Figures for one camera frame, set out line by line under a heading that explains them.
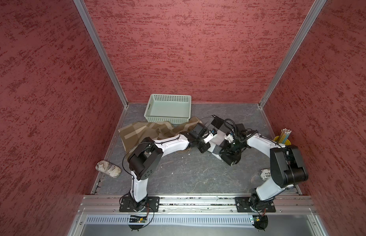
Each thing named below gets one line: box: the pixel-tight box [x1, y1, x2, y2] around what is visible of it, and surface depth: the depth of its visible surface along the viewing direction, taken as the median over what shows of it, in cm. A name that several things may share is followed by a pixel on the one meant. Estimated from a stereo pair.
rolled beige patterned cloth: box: [95, 160, 122, 179], surface depth 85 cm
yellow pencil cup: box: [273, 135, 292, 146], surface depth 89 cm
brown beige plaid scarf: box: [118, 117, 203, 152], surface depth 105 cm
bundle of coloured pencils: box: [278, 127, 292, 145], surface depth 87 cm
